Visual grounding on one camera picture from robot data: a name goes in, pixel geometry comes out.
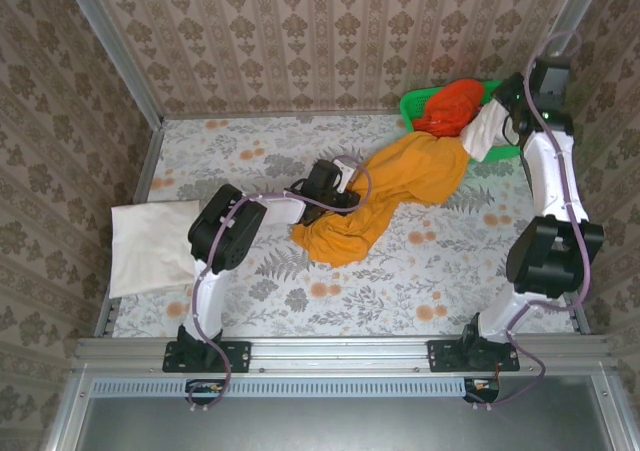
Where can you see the green plastic basket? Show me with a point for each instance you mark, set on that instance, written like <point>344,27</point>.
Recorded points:
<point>415,103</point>

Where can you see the aluminium frame post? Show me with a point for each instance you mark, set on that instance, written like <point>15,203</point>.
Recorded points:
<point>115,51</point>
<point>575,11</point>

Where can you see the red-orange t-shirt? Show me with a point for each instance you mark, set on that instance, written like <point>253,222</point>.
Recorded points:
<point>450,106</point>

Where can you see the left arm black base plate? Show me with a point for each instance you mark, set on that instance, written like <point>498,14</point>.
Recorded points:
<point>240,356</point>

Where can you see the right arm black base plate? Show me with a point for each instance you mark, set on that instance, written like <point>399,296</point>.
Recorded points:
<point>440,358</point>

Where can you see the aluminium mounting rail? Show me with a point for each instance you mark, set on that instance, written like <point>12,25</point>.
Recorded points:
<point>340,353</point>

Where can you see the floral patterned table cover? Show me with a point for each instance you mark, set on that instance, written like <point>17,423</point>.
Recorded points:
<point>350,301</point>

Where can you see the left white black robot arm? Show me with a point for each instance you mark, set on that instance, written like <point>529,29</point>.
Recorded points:
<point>227,231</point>

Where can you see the grey metal panel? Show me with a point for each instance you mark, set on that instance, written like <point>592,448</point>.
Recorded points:
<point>340,426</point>

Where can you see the folded white t-shirt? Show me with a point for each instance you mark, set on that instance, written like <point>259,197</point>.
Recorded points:
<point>145,241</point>

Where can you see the white t-shirt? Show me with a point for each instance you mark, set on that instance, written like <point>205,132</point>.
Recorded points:
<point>145,241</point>
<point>482,131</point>

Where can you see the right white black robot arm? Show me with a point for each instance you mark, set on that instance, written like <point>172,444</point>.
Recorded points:
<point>545,181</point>

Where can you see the black connector box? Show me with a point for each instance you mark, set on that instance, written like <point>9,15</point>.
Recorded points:
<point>205,388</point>
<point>482,388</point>

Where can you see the aluminium table edge rail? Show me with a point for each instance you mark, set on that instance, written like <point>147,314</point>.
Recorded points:
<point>275,114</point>
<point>150,166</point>
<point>580,318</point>

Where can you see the mustard yellow t-shirt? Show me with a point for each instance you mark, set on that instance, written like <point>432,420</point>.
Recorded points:
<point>415,171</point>

